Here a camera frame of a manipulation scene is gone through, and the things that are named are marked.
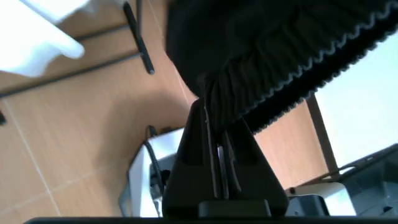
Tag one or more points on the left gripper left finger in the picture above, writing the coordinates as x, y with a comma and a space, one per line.
186, 186

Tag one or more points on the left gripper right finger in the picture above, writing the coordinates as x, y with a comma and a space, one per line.
258, 183

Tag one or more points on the black garment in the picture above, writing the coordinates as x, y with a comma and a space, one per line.
264, 46

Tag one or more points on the white printed t-shirt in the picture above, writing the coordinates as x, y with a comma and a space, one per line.
31, 40

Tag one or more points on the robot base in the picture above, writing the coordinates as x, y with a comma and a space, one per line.
140, 186

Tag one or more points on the black clothes rack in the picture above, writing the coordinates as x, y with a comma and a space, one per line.
140, 40

